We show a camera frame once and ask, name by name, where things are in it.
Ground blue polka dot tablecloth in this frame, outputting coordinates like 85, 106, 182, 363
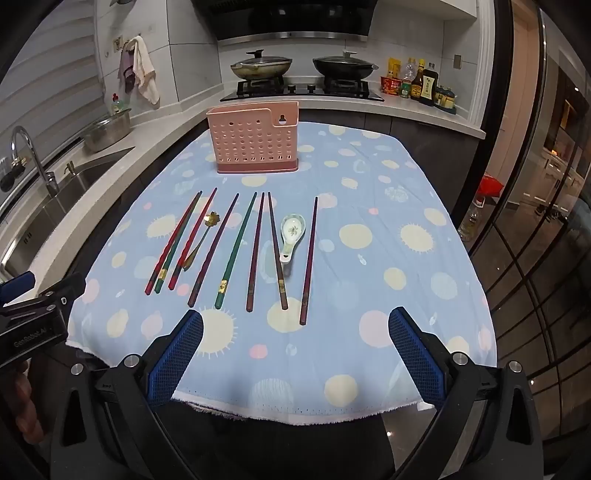
65, 121, 498, 425

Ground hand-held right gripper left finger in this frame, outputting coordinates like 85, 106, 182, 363
55, 310, 204, 480

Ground glass sliding door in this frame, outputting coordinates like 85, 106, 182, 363
480, 0, 591, 416

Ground striped window blind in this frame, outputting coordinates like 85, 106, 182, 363
0, 14, 109, 195

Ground chrome kitchen faucet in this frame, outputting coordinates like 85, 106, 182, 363
10, 126, 61, 197

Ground cooking oil bottle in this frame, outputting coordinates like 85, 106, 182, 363
459, 196, 488, 243

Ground dark soy sauce bottle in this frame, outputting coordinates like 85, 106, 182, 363
419, 69, 439, 107

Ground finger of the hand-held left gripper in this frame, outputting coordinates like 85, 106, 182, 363
0, 271, 37, 305
0, 273, 87, 325

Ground purple hanging towel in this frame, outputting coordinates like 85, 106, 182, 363
117, 44, 139, 91

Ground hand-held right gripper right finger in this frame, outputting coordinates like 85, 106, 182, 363
389, 307, 543, 480

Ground red green chopsticks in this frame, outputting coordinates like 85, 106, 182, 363
144, 191, 201, 296

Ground stainless steel colander bowl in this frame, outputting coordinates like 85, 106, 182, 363
82, 109, 133, 153

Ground black range hood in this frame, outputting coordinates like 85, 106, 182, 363
191, 0, 375, 45

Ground white hanging towel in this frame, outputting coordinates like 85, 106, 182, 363
131, 36, 161, 106

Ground person's left hand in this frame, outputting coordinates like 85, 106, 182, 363
9, 364, 45, 445

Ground white ceramic soup spoon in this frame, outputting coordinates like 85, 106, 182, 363
278, 213, 306, 265

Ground beige wok with glass lid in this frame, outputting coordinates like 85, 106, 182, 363
230, 50, 294, 80

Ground stainless steel sink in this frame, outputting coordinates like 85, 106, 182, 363
0, 148, 134, 278

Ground clear plastic bottle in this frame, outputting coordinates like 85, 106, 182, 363
401, 58, 416, 99

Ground red plastic item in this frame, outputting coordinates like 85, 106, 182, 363
480, 173, 504, 197

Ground small jars on green tray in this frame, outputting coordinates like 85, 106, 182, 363
434, 85, 458, 115

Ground black pan with lid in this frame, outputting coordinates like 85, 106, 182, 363
312, 51, 379, 80

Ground yellow cap sauce bottle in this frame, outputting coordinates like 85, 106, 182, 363
411, 59, 426, 100

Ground gold flower spoon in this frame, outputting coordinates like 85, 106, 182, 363
181, 211, 221, 272

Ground black gas stove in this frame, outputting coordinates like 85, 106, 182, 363
220, 76, 385, 103

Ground dark red chopstick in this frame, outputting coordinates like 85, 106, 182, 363
246, 192, 266, 313
299, 196, 320, 326

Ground pink perforated utensil holder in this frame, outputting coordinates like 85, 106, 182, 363
206, 102, 301, 175

